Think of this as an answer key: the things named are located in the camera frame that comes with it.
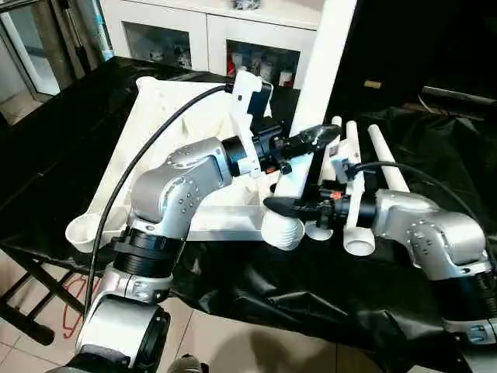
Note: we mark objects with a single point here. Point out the white plastic table top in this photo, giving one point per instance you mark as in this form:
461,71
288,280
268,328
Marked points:
210,124

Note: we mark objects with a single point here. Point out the white plastic table leg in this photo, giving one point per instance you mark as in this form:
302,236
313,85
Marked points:
353,144
335,136
322,62
386,155

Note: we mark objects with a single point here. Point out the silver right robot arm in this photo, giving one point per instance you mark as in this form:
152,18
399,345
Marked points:
435,241

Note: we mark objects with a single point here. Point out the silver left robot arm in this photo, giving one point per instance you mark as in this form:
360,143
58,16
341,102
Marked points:
171,194

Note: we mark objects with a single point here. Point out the small white cup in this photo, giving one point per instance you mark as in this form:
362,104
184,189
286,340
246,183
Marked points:
286,78

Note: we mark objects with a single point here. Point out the small yellow label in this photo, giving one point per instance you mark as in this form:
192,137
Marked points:
373,84

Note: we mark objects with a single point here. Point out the red bottle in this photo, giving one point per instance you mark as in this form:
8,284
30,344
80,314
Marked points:
231,64

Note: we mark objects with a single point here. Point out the black plastic mat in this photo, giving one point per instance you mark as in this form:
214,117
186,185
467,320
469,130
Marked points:
435,132

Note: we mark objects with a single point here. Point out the white glass-door cabinet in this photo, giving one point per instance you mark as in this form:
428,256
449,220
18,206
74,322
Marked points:
194,23

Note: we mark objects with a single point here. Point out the blue patterned object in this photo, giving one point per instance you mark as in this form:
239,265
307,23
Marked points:
102,27

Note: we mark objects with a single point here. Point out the black metal stand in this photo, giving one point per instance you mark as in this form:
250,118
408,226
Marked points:
23,311

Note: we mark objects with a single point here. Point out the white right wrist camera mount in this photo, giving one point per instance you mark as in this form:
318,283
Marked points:
339,167

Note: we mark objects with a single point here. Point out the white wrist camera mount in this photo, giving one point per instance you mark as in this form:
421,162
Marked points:
248,116
339,167

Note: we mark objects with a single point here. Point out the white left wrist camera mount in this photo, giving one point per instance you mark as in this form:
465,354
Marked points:
248,116

